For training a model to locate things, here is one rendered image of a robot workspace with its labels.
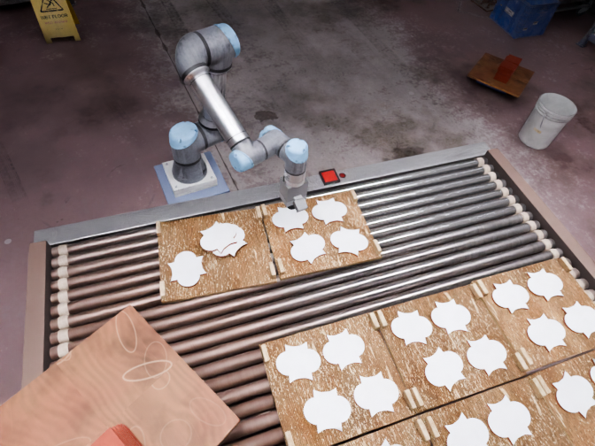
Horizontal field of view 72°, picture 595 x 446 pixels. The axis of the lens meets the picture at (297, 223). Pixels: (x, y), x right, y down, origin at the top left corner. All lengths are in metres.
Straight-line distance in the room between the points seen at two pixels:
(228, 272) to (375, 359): 0.60
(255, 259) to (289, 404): 0.53
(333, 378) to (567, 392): 0.76
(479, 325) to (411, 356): 0.29
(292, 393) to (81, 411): 0.59
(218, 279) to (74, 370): 0.52
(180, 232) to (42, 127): 2.35
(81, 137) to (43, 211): 0.73
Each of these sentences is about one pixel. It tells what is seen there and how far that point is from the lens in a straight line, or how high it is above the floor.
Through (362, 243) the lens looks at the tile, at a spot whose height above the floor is 0.95.
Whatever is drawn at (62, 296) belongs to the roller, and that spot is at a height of 0.92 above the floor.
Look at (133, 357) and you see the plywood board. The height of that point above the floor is 1.04.
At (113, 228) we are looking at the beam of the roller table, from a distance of 1.76.
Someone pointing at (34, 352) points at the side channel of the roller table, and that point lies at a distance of 1.57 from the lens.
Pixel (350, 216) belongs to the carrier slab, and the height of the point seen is 0.94.
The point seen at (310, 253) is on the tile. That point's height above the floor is 0.95.
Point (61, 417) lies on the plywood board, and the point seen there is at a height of 1.04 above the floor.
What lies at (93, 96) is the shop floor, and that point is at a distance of 4.02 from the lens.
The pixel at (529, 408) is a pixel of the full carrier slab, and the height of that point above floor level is 0.94.
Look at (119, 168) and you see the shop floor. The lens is 3.30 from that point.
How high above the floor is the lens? 2.27
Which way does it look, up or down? 54 degrees down
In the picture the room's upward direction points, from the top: 7 degrees clockwise
